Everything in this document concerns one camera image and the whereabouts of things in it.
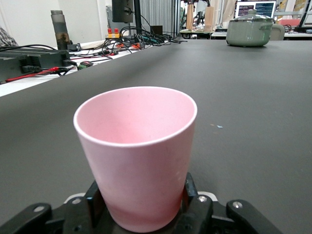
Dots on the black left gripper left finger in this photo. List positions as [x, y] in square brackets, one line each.
[73, 217]

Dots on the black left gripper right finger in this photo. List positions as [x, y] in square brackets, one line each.
[202, 217]

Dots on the pink plastic cup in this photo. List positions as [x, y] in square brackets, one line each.
[136, 158]

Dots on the dark grey table mat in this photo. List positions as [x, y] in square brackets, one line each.
[243, 97]

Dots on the green connector block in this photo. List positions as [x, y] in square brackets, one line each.
[85, 65]

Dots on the black electronics box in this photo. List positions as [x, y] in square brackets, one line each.
[29, 61]

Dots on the small black device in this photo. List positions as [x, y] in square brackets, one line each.
[73, 47]

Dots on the yellow box red buttons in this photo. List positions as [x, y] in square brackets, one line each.
[112, 35]

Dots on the sage green cooking pot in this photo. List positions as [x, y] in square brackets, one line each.
[246, 34]

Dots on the grey patterned fabric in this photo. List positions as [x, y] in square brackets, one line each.
[6, 39]

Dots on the white mug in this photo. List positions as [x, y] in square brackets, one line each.
[225, 25]

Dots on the beige chair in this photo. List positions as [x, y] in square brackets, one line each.
[279, 33]

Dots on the grey ribbed panel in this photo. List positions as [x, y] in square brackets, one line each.
[158, 12]

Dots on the black monitor on stand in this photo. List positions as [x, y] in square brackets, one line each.
[122, 12]

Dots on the lit computer monitor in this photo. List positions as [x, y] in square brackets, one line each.
[246, 9]

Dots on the red flat object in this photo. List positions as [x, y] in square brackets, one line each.
[290, 22]

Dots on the grey cylindrical post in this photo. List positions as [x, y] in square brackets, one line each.
[60, 29]

